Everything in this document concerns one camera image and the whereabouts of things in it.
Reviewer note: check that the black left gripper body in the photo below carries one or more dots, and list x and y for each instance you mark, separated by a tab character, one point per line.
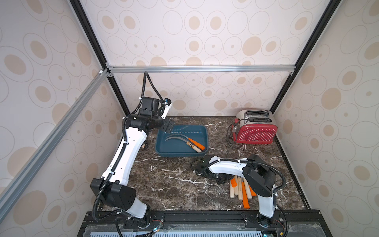
166	126

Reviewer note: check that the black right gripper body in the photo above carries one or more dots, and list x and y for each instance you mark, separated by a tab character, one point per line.
200	167

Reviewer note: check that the wooden handled labelled sickle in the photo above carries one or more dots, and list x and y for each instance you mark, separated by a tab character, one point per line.
187	142

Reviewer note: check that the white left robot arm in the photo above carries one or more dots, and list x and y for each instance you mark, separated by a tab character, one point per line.
112	188

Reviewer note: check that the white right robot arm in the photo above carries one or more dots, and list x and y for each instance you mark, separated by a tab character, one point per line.
264	179

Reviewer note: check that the teal plastic storage box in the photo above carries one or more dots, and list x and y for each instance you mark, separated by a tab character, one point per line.
178	148

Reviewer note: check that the red polka dot toaster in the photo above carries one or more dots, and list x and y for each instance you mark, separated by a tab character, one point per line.
254	126

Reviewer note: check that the horizontal aluminium frame bar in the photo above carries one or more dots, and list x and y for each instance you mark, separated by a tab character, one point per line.
202	69

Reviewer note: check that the diagonal aluminium frame bar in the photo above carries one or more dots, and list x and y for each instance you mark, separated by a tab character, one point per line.
39	157

